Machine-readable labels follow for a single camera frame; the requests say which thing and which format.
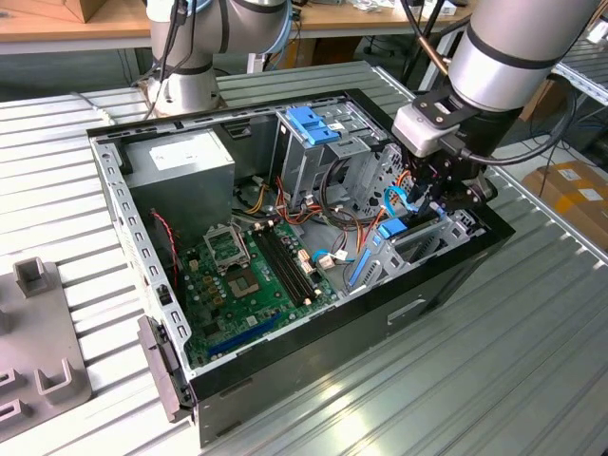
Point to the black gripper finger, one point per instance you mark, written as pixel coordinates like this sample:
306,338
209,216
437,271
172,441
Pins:
422,190
480,192

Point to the hard disk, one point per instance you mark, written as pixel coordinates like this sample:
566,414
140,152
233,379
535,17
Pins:
393,228

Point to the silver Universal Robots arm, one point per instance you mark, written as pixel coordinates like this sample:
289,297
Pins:
503,57

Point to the metal disk bay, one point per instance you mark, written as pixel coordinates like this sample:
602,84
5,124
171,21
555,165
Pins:
394,259

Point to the large flat cardboard panel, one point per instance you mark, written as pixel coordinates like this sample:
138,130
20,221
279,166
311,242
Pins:
541,102

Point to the cardboard box with labels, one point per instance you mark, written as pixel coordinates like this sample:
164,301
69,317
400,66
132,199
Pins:
570,199

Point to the black tripod leg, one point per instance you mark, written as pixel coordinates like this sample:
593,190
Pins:
413,62

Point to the metal drive cage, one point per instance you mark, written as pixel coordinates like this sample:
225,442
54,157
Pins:
297,161

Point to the blue plastic drive latch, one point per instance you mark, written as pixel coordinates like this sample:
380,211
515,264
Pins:
309,124

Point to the black RAM slot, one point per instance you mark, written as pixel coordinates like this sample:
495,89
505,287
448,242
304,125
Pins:
291,263
279,268

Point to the black open PC case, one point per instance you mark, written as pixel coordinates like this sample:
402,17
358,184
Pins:
332,351

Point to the wooden desk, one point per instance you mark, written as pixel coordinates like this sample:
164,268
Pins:
332,21

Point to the CPU socket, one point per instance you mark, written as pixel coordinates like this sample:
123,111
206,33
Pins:
243,285

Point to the blue expansion slot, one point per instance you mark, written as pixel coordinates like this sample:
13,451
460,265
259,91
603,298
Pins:
244,335

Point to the green motherboard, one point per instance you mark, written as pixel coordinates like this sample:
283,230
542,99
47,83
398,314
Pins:
228,318

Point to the grey power supply unit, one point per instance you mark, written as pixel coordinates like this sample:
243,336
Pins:
180,190

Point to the black case fan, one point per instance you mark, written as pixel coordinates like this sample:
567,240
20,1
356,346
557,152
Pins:
166,266

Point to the grey plastic case bezel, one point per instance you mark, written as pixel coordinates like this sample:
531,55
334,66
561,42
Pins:
159,366

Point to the plain brown box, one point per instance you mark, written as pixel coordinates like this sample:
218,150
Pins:
92,9

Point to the grey parts rack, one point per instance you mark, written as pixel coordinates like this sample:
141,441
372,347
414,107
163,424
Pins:
38,332

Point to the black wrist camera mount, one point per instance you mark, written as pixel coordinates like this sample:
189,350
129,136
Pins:
427,102

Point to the aluminium slat frame table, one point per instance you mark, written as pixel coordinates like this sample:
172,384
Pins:
589,76

